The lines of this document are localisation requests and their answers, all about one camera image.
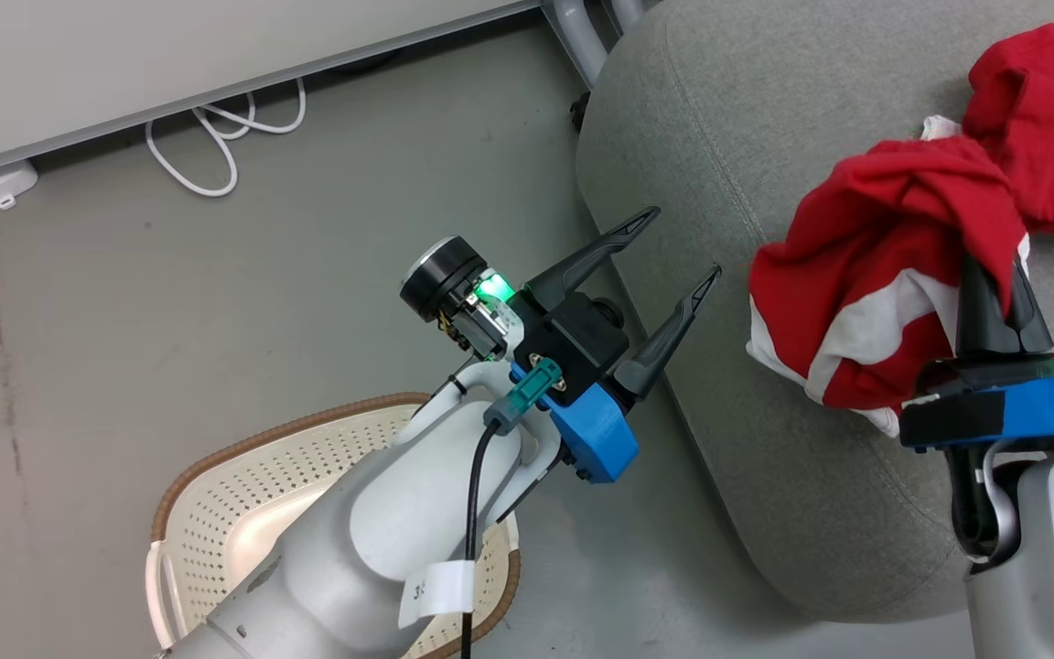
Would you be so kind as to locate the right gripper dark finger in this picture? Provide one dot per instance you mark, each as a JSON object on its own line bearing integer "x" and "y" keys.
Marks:
{"x": 980, "y": 316}
{"x": 1030, "y": 320}

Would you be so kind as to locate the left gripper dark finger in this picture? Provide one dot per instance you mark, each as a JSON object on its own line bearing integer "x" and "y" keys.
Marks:
{"x": 586, "y": 256}
{"x": 669, "y": 339}

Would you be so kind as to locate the right gripper body black cylinder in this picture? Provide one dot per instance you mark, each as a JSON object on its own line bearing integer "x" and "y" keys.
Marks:
{"x": 994, "y": 371}

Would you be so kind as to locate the left gripper body black cylinder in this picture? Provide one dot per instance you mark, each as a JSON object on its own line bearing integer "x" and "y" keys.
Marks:
{"x": 440, "y": 275}

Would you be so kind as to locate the red white garment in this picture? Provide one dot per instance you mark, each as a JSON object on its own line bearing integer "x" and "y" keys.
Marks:
{"x": 875, "y": 229}

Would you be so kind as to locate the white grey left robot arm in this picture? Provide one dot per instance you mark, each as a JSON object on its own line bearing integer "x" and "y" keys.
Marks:
{"x": 381, "y": 531}

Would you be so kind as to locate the grey fabric sofa seat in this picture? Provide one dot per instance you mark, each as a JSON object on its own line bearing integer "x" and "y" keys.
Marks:
{"x": 719, "y": 137}

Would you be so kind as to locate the cream perforated laundry basket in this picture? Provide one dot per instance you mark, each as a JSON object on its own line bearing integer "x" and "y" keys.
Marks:
{"x": 216, "y": 513}

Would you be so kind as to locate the small black caster wheel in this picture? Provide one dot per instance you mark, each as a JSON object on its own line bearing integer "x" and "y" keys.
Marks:
{"x": 580, "y": 112}

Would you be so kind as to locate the grey curved partition leg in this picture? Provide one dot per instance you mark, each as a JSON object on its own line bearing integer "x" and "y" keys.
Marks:
{"x": 626, "y": 9}
{"x": 577, "y": 37}

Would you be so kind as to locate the wide white partition panel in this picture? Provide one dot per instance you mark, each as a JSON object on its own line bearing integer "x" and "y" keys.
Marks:
{"x": 170, "y": 55}

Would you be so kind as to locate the left wrist camera blue mount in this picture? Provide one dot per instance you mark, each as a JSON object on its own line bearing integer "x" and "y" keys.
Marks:
{"x": 596, "y": 430}

